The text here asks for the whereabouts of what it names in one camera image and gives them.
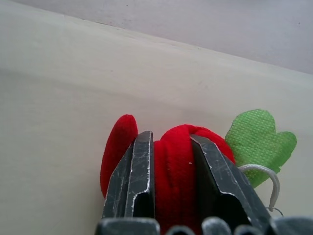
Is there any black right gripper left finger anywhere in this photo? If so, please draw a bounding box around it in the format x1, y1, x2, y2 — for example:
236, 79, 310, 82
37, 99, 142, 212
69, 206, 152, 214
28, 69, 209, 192
101, 130, 157, 220

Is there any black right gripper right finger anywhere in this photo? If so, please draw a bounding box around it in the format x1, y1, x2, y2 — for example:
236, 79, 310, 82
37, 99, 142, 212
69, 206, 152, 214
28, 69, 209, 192
189, 134, 273, 228

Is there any red plush toy green leaf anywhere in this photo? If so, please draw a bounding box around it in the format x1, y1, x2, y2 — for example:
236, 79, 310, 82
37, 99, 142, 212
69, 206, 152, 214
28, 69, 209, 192
99, 109, 298, 233

